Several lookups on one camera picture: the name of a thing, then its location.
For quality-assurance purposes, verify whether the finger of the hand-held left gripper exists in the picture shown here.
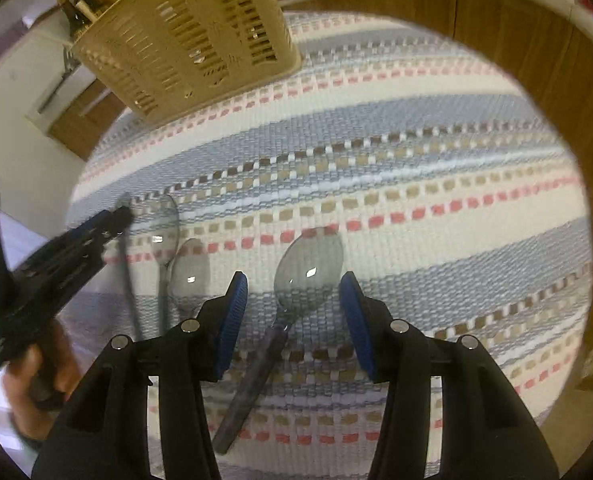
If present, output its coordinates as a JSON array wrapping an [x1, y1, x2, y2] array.
[[84, 232, 127, 267], [79, 206, 134, 235]]

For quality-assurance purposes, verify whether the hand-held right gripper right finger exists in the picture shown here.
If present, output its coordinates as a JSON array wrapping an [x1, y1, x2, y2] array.
[[339, 271, 560, 480]]

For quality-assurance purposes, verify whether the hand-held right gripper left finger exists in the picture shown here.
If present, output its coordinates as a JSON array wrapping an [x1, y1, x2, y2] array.
[[30, 271, 248, 480]]

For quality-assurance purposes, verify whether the large metal spoon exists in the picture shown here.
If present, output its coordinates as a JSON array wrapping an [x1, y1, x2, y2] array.
[[211, 226, 346, 457]]

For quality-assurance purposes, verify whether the yellow plastic basket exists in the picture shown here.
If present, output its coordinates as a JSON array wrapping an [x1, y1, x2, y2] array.
[[70, 0, 303, 129]]

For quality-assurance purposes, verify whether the person's left hand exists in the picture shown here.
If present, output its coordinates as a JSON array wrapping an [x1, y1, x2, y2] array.
[[2, 317, 83, 442]]

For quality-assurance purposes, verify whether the small metal spoon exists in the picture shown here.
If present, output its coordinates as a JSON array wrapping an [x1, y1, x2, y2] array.
[[168, 238, 211, 313], [148, 194, 180, 337]]

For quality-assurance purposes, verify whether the striped woven tablecloth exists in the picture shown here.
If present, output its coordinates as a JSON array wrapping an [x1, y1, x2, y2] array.
[[65, 10, 593, 480]]

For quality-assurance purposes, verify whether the white kitchen countertop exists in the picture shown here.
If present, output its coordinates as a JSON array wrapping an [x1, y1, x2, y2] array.
[[454, 0, 593, 58]]

